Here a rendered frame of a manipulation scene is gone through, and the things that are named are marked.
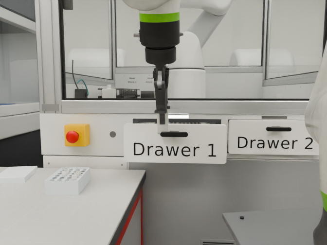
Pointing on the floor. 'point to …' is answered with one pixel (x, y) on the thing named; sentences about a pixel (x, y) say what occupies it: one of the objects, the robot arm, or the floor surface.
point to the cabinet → (208, 193)
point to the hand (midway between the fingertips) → (162, 121)
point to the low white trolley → (74, 210)
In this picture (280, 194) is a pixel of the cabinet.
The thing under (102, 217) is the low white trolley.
